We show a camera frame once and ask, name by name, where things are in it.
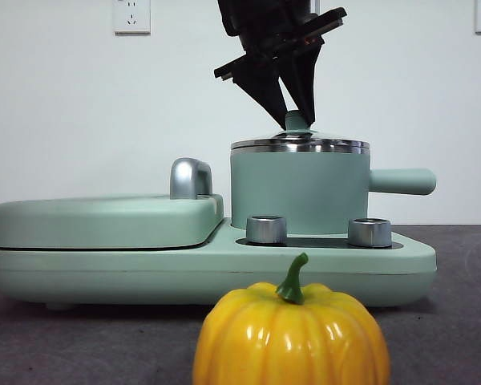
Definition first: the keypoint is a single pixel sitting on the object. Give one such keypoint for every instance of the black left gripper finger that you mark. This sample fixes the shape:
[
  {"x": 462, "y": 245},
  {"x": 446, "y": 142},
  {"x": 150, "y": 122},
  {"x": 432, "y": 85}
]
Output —
[
  {"x": 266, "y": 84},
  {"x": 300, "y": 76}
]

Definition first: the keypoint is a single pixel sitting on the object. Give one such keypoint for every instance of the glass lid with green knob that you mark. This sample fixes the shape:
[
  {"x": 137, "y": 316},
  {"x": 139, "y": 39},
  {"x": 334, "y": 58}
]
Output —
[{"x": 293, "y": 122}]

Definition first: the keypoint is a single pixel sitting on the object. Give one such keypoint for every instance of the yellow pumpkin with green stem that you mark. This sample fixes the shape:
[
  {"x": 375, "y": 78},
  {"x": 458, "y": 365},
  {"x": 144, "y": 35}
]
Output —
[{"x": 288, "y": 345}]

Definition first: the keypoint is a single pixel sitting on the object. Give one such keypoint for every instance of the mint green saucepan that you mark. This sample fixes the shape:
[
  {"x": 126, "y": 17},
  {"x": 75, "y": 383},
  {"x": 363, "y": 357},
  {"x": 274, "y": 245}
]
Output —
[{"x": 296, "y": 188}]

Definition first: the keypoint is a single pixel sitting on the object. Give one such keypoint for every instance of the silver control knob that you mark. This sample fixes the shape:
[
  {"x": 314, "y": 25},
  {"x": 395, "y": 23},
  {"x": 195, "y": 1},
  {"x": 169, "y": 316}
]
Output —
[
  {"x": 265, "y": 230},
  {"x": 369, "y": 233}
]

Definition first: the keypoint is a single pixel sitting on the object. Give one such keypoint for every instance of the mint green hinged griddle cover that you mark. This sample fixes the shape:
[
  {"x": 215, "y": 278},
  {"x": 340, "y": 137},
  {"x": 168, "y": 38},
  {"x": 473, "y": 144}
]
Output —
[{"x": 104, "y": 224}]

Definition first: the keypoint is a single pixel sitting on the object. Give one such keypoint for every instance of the mint green breakfast machine base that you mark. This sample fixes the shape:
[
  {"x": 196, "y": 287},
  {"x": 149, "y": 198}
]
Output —
[{"x": 104, "y": 276}]

